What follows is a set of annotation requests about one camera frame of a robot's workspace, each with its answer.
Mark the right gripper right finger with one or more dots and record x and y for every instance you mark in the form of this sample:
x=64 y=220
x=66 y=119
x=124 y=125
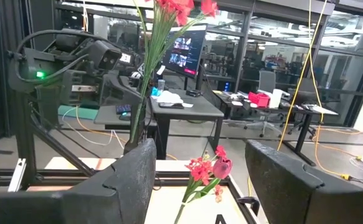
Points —
x=293 y=193

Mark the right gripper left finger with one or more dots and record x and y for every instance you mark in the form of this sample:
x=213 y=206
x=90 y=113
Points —
x=122 y=193

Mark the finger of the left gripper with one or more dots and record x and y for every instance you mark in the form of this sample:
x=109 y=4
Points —
x=143 y=118
x=119 y=88

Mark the red artificial flower stem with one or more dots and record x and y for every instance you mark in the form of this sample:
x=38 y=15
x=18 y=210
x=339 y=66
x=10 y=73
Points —
x=201 y=171
x=157 y=46

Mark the dark red artificial tulip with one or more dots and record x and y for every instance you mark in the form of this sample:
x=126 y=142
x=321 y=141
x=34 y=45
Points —
x=222 y=168

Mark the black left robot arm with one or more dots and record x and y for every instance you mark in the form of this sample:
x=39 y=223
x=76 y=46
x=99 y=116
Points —
x=28 y=68

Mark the black computer mouse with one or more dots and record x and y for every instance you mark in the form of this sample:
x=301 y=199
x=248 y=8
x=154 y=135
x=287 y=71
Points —
x=125 y=117

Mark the teal floor mat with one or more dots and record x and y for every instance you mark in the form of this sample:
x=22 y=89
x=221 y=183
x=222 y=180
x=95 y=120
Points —
x=81 y=112

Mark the teal wrapper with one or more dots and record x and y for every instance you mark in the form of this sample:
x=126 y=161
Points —
x=154 y=92

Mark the black smartphone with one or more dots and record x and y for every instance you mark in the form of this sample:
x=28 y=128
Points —
x=170 y=105

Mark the white crumpled paper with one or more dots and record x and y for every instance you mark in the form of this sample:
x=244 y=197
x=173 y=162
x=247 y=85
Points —
x=168 y=97

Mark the clear plastic cup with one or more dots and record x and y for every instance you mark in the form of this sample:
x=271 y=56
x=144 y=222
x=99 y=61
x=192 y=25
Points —
x=161 y=85

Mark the black table clamp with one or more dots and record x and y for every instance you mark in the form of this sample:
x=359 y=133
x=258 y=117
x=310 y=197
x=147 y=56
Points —
x=252 y=202

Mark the grey two-tier desk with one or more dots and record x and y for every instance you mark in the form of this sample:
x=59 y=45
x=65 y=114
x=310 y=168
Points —
x=196 y=107

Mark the small black box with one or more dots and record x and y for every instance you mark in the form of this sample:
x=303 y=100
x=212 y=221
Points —
x=193 y=93

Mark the dark cluttered desk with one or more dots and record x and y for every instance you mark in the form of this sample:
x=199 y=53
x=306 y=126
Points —
x=302 y=137

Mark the white paper sheets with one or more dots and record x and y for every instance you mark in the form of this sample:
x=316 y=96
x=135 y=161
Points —
x=321 y=109

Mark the small computer blue lights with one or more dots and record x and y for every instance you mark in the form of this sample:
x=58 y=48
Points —
x=228 y=86

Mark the white container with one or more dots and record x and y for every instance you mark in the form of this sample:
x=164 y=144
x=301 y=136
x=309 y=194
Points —
x=276 y=99

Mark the red plastic box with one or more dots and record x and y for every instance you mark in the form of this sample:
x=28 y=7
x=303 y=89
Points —
x=259 y=100

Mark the silver aluminium extrusion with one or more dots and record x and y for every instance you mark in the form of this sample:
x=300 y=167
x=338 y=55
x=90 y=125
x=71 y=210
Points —
x=16 y=175

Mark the grey office chair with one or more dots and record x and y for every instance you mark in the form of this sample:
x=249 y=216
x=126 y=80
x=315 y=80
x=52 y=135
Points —
x=266 y=81

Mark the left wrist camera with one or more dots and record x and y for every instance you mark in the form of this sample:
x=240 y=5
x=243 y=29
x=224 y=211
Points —
x=106 y=56

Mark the computer monitor showing camera feeds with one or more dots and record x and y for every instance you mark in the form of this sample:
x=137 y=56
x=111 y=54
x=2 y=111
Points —
x=184 y=53

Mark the black aluminium rig frame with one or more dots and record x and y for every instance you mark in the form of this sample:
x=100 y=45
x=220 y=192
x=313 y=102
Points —
x=25 y=140

